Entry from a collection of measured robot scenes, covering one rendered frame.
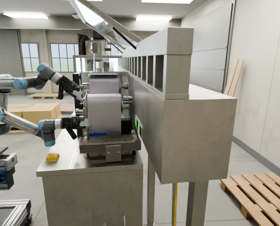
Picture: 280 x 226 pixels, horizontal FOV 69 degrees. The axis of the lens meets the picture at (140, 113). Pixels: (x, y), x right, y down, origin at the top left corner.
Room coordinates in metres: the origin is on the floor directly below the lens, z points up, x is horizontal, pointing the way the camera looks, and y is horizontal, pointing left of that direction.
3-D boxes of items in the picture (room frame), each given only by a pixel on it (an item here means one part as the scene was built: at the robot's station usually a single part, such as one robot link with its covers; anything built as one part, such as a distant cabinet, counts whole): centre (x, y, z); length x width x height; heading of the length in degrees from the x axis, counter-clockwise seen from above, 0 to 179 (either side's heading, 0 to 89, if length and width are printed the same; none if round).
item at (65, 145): (2.40, 0.50, 0.88); 2.52 x 0.66 x 0.04; 9
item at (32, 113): (4.60, 2.58, 0.23); 1.33 x 0.96 x 0.46; 93
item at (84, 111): (1.49, 0.43, 1.05); 0.06 x 0.05 x 0.31; 99
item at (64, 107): (6.07, 2.35, 0.06); 1.30 x 0.92 x 0.12; 94
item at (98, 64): (2.19, 0.39, 1.50); 0.14 x 0.14 x 0.06
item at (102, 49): (8.26, 1.74, 1.31); 1.35 x 1.23 x 2.63; 4
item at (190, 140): (2.17, 0.05, 1.29); 3.10 x 0.28 x 0.30; 9
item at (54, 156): (1.27, 0.59, 0.91); 0.07 x 0.07 x 0.02; 9
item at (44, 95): (8.33, 3.84, 0.06); 1.23 x 0.84 x 0.12; 94
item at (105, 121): (1.42, 0.26, 1.12); 0.23 x 0.01 x 0.18; 99
